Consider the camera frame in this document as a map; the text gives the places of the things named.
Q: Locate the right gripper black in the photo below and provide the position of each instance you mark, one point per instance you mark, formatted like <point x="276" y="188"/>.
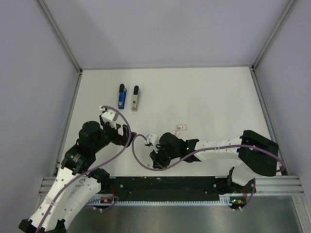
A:
<point x="158" y="161"/>

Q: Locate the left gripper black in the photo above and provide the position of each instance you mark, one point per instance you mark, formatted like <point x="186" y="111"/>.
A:
<point x="119" y="139"/>

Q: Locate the small white staple box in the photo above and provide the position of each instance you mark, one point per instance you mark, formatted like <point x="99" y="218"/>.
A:
<point x="182" y="127"/>

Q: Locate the blue stapler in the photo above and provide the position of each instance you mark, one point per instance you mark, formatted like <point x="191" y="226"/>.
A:
<point x="122" y="96"/>

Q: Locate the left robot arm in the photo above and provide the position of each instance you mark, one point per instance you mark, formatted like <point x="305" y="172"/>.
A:
<point x="63" y="202"/>

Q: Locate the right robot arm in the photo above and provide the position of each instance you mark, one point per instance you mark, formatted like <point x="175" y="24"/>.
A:
<point x="255" y="153"/>

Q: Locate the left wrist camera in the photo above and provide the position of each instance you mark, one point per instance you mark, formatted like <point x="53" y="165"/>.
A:
<point x="109" y="115"/>

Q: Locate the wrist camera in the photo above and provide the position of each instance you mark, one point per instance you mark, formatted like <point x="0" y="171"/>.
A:
<point x="151" y="140"/>
<point x="109" y="115"/>

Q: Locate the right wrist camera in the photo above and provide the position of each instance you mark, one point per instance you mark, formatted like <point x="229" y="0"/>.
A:
<point x="151" y="140"/>

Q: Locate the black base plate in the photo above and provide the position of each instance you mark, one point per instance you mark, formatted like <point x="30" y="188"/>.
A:
<point x="172" y="188"/>

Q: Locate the white cable duct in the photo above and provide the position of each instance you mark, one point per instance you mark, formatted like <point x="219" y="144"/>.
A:
<point x="97" y="201"/>

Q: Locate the aluminium frame rail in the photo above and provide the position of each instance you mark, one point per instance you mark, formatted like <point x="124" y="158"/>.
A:
<point x="279" y="186"/>

